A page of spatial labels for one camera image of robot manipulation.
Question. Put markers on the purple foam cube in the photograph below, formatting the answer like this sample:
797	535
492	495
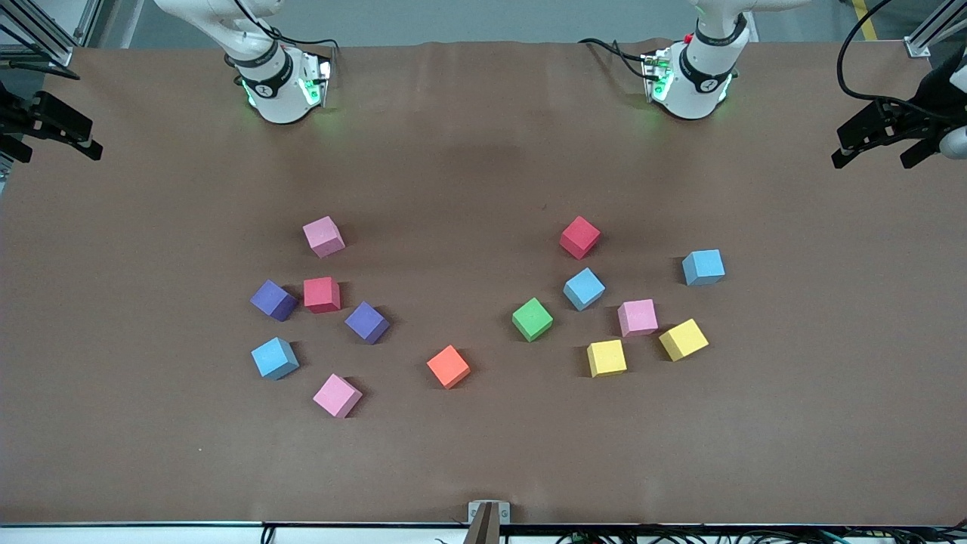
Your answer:
272	299
366	320

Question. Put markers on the aluminium frame post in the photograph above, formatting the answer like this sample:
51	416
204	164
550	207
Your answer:
918	47
59	55

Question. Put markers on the pink foam cube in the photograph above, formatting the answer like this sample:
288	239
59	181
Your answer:
323	236
637	316
337	394

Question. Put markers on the orange foam cube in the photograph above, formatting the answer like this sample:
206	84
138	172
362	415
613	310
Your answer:
448	366

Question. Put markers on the green foam cube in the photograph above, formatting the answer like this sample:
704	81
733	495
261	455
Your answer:
532	318

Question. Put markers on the blue foam cube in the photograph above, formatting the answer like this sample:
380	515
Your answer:
274	356
703	266
584	288

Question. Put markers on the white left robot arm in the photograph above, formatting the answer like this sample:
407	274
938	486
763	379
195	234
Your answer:
699	83

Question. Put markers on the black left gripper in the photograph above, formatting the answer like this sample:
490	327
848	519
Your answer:
906	125

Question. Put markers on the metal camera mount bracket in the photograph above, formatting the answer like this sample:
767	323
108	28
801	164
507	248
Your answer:
487	529

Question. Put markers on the white table edge rail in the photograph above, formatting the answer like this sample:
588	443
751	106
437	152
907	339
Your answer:
151	535

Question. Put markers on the table cover sheet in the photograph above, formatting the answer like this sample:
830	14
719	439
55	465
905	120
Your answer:
483	453

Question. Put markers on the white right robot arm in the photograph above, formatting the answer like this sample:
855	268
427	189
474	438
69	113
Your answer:
279	94

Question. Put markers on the red foam cube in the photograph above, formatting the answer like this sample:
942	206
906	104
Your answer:
322	293
580	236

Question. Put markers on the yellow foam cube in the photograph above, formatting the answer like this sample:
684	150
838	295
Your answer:
684	338
607	356

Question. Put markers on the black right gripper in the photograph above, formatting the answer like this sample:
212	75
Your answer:
23	118

